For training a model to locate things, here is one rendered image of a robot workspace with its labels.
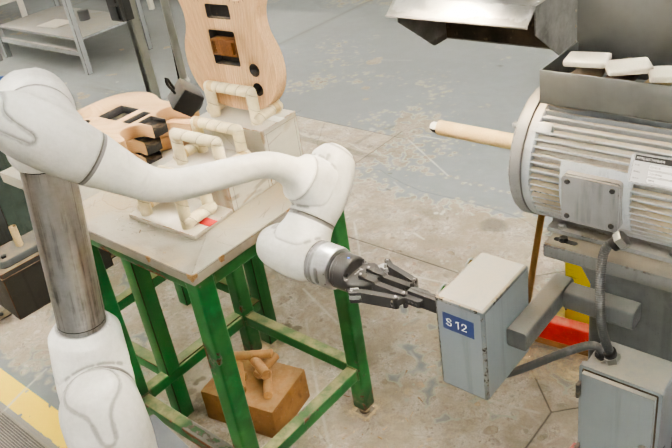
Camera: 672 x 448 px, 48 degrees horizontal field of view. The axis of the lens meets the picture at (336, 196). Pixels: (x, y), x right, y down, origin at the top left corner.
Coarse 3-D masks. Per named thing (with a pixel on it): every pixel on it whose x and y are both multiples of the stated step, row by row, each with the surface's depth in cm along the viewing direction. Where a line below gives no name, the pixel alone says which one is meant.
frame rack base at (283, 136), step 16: (224, 112) 222; (240, 112) 220; (288, 112) 215; (256, 128) 208; (272, 128) 209; (288, 128) 215; (224, 144) 219; (256, 144) 210; (272, 144) 211; (288, 144) 216
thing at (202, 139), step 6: (174, 132) 208; (180, 132) 206; (186, 132) 205; (192, 132) 205; (174, 138) 209; (180, 138) 207; (186, 138) 205; (192, 138) 203; (198, 138) 202; (204, 138) 201; (210, 138) 200; (216, 138) 199; (198, 144) 204; (204, 144) 201; (210, 144) 200; (216, 144) 199
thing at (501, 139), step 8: (440, 120) 156; (440, 128) 155; (448, 128) 154; (456, 128) 153; (464, 128) 152; (472, 128) 151; (480, 128) 150; (448, 136) 155; (456, 136) 153; (464, 136) 152; (472, 136) 151; (480, 136) 149; (488, 136) 148; (496, 136) 147; (504, 136) 146; (512, 136) 145; (488, 144) 149; (496, 144) 148; (504, 144) 146
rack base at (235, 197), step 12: (192, 156) 217; (204, 156) 216; (228, 156) 214; (264, 180) 211; (216, 192) 204; (228, 192) 201; (240, 192) 204; (252, 192) 208; (228, 204) 203; (240, 204) 205
